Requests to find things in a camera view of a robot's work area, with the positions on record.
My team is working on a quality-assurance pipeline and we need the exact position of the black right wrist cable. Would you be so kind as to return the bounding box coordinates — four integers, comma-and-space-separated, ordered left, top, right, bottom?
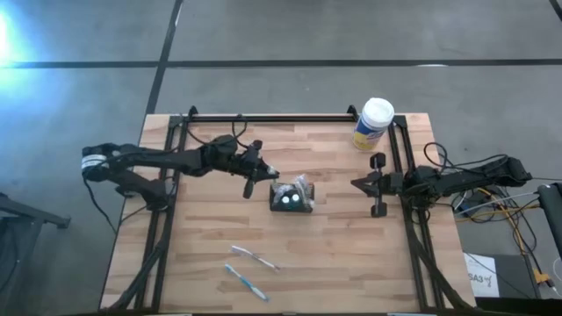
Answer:
422, 140, 507, 171

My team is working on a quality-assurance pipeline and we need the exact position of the blue toothbrush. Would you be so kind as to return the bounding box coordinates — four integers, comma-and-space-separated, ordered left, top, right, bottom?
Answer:
224, 262, 270, 303

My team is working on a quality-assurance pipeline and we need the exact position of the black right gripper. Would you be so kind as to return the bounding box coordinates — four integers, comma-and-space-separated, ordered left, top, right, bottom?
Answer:
350, 152, 406, 219

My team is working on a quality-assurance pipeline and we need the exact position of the yellow cable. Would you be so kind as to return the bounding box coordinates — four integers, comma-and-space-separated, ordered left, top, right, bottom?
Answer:
456, 187, 552, 286

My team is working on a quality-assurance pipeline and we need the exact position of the grey metal stand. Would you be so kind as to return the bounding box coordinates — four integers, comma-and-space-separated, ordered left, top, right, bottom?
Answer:
0, 191, 72, 316

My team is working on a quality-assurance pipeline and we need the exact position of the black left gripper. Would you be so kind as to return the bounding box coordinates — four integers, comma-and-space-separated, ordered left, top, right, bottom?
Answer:
205, 134, 279, 200

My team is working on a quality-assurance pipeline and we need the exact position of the black wire caddy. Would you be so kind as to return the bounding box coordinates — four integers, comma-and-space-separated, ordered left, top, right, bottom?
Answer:
269, 181, 316, 214

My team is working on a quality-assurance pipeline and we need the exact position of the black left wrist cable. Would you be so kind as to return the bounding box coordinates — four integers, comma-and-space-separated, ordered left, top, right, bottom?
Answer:
183, 113, 248, 148

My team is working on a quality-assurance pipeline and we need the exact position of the blue electronic device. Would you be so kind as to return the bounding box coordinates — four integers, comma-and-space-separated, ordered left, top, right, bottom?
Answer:
456, 190, 486, 214

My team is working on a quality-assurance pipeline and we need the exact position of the white cable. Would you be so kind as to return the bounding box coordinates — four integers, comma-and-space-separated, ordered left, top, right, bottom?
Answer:
454, 192, 540, 217

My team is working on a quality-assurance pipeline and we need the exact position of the white yellow blue wipes canister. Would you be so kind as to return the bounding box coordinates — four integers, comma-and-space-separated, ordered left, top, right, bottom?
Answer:
352, 97, 396, 152

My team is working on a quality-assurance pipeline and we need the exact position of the white paper sign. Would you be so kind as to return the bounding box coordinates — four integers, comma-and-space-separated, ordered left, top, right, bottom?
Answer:
464, 255, 502, 303

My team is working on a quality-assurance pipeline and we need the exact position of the dark grey floor panel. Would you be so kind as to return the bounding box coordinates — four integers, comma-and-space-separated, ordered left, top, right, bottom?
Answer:
464, 254, 544, 305

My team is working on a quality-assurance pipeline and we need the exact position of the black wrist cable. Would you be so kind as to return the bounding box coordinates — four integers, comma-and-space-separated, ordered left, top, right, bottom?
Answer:
183, 113, 248, 148
422, 140, 507, 171

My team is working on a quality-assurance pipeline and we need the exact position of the black left base cable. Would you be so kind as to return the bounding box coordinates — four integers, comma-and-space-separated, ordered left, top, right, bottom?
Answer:
81, 175, 150, 236

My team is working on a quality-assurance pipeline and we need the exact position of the black padded bar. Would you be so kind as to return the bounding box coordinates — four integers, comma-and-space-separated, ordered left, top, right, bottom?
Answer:
536, 183, 562, 262

